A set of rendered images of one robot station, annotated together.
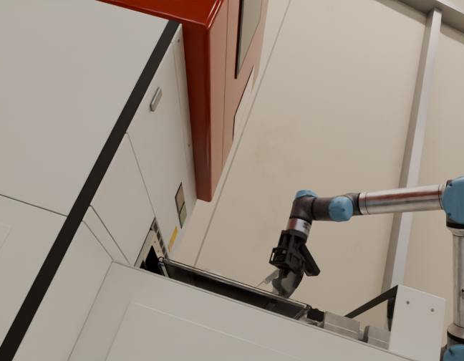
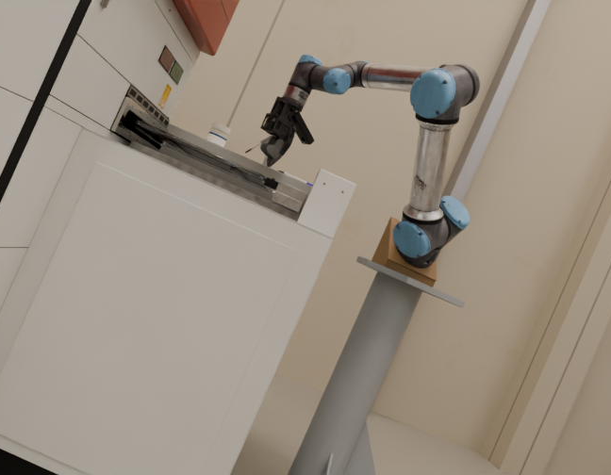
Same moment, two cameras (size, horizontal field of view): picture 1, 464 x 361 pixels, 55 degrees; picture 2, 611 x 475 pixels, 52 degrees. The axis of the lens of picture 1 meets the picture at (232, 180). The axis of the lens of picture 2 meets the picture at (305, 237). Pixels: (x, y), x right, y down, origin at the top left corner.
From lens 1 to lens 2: 70 cm
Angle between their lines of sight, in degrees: 25
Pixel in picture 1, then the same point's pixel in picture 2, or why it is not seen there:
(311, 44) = not seen: outside the picture
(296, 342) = (219, 204)
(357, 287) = not seen: hidden behind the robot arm
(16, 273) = (1, 140)
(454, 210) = (417, 103)
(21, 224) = (1, 105)
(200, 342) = (146, 196)
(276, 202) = (347, 34)
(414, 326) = (324, 203)
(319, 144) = not seen: outside the picture
